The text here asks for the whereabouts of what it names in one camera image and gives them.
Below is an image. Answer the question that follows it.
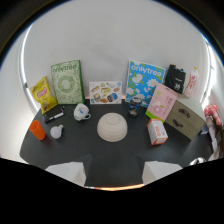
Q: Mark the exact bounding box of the white and orange small box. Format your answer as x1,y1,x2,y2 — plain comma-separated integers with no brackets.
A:
146,118,169,146

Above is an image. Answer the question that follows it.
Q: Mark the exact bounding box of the black notebook with pen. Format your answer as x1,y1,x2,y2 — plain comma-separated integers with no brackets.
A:
42,105,66,124

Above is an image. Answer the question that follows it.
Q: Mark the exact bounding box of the food picture card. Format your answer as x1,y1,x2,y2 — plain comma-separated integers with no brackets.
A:
88,80,123,106

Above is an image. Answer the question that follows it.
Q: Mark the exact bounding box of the white printed cup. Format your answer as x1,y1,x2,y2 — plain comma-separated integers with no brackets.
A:
73,102,92,122

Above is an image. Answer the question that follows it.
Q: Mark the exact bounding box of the black bag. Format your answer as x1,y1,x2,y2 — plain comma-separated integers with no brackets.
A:
164,63,187,95

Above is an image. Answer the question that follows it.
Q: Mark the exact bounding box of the blue onlytree book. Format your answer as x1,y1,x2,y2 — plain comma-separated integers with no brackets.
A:
125,59,167,108

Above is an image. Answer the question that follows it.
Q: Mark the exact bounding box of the beige drawer box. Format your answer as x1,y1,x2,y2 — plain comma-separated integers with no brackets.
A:
164,99,207,141

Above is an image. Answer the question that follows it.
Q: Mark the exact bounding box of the orange plastic cup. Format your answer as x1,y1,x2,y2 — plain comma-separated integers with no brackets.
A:
28,119,47,141

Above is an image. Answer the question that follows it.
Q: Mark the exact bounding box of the red patterned cloth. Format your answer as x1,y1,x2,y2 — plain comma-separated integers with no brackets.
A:
203,104,224,127

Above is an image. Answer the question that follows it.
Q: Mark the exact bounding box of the yellow chips bag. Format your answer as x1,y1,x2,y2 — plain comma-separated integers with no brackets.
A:
29,75,59,115

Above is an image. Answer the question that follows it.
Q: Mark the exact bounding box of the cream ribbed upturned bowl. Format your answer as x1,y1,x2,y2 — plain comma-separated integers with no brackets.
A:
96,112,129,143

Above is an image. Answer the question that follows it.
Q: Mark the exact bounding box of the pink and green box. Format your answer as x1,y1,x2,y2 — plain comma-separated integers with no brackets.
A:
144,82,179,124

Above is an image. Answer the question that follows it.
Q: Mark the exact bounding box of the white light bulb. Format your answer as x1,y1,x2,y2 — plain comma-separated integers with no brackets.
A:
49,124,64,140

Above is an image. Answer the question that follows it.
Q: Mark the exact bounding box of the green onlytree book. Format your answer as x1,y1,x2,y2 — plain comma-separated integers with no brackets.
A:
50,59,86,106

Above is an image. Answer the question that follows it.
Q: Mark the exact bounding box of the dark drink can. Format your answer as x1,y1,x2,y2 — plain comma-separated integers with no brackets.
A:
128,96,143,118

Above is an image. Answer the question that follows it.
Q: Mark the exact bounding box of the white and red bottle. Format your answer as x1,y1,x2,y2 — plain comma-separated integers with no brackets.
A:
183,66,200,99

